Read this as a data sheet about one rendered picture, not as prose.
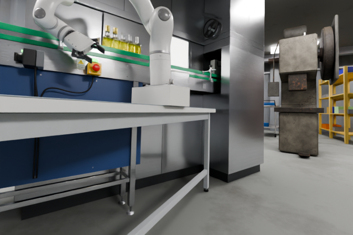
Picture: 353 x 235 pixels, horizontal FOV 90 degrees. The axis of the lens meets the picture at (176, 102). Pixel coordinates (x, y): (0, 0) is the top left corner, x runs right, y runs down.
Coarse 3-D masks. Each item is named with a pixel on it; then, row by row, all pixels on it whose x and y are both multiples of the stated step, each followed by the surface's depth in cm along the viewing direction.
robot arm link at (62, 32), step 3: (63, 27) 83; (66, 27) 84; (69, 27) 85; (60, 30) 83; (63, 30) 83; (66, 30) 83; (69, 30) 85; (60, 33) 83; (63, 33) 83; (66, 33) 84; (60, 36) 84; (63, 36) 84; (60, 39) 85; (63, 39) 85
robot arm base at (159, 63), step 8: (152, 56) 97; (160, 56) 96; (168, 56) 98; (152, 64) 97; (160, 64) 96; (168, 64) 98; (152, 72) 97; (160, 72) 96; (168, 72) 98; (152, 80) 98; (160, 80) 96; (168, 80) 98
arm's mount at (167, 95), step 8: (136, 88) 94; (144, 88) 92; (152, 88) 89; (160, 88) 87; (168, 88) 85; (176, 88) 91; (184, 88) 99; (136, 96) 94; (144, 96) 91; (152, 96) 89; (160, 96) 87; (168, 96) 85; (176, 96) 91; (184, 96) 99; (160, 104) 86; (168, 104) 84; (176, 104) 91; (184, 104) 99
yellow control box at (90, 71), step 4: (88, 64) 102; (92, 64) 102; (100, 64) 105; (88, 68) 102; (100, 68) 105; (88, 72) 101; (92, 72) 102; (96, 72) 104; (100, 72) 105; (96, 76) 110
